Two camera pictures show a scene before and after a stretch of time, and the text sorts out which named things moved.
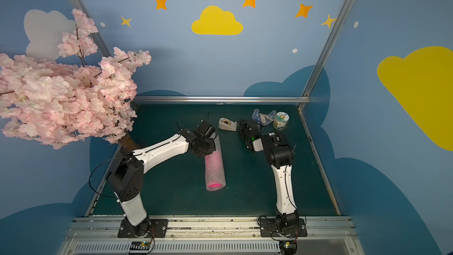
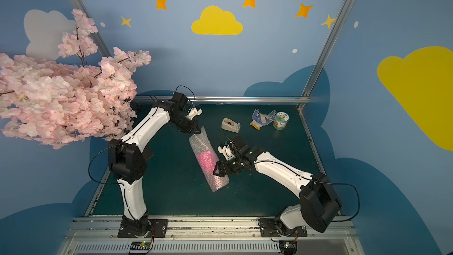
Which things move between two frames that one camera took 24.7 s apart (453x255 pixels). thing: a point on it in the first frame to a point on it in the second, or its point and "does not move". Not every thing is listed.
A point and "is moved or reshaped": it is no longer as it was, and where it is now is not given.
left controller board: [140, 245] does not move
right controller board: [288, 247] does not move
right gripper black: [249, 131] to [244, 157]
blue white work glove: [264, 119] does not move
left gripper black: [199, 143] to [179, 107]
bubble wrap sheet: [215, 178] is moved or reshaped
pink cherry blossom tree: [76, 96] does not move
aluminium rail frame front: [100, 236] does not move
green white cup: [281, 120] does not move
